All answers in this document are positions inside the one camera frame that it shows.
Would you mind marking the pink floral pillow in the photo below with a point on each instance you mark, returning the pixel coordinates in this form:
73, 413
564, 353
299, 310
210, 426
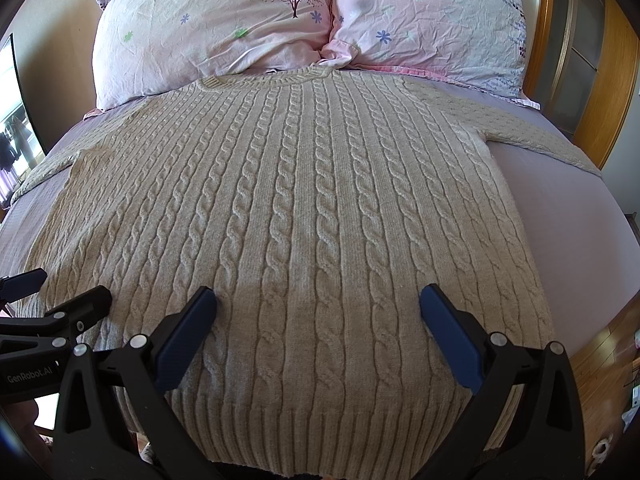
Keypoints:
146, 47
475, 44

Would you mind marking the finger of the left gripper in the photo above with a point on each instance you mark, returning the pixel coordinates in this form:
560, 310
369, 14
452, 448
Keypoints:
13, 288
76, 316

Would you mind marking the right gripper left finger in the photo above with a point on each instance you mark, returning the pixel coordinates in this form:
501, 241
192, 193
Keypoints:
91, 438

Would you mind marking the window at left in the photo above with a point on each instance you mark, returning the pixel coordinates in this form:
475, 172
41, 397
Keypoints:
21, 150

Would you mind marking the left pink floral pillow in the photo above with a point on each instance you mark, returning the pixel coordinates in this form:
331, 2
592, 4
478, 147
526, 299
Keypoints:
146, 47

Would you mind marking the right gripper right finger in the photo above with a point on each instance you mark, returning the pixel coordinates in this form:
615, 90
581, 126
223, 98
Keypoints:
524, 418

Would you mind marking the wooden headboard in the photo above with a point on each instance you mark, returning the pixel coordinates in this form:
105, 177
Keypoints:
583, 70

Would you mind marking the cluttered wooden desk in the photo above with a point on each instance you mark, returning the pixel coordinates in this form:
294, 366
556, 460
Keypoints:
603, 370

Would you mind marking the right pink floral pillow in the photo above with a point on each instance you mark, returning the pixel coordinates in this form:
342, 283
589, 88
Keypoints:
475, 44

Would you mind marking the beige cable-knit sweater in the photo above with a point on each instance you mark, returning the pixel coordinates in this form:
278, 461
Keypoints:
316, 204

